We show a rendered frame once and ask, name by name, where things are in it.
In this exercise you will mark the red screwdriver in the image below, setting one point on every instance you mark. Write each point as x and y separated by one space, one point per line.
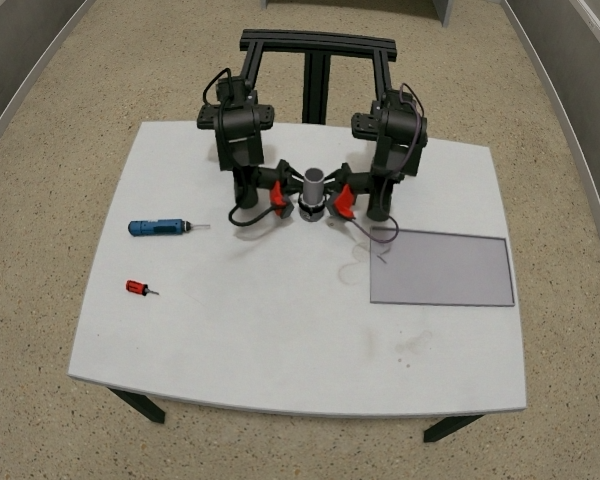
138 288

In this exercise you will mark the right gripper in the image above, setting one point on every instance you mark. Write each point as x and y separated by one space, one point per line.
280 181

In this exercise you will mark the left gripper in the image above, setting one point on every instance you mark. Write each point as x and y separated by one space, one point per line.
353 184

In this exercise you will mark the blue electric screwdriver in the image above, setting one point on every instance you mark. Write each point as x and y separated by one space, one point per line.
163 226

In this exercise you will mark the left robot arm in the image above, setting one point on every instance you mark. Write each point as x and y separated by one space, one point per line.
402 127

